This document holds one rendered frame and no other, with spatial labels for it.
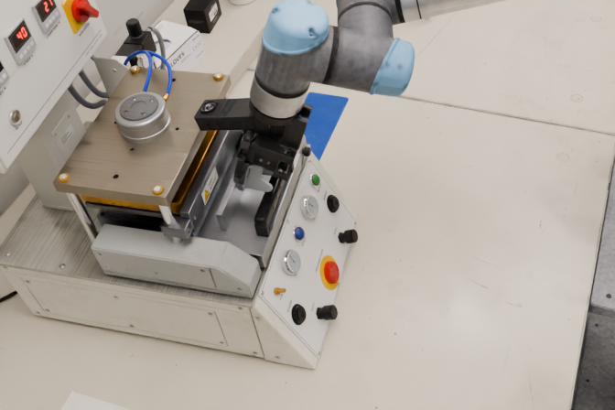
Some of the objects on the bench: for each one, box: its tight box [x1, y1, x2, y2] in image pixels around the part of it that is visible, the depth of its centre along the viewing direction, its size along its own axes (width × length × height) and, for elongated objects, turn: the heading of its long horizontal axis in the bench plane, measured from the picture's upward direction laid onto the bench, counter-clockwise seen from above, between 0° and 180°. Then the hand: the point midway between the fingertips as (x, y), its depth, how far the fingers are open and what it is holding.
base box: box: [0, 151, 358, 370], centre depth 128 cm, size 54×38×17 cm
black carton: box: [183, 0, 221, 34], centre depth 178 cm, size 6×9×7 cm
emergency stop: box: [324, 261, 340, 284], centre depth 123 cm, size 2×4×4 cm, turn 171°
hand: (239, 182), depth 111 cm, fingers closed, pressing on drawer
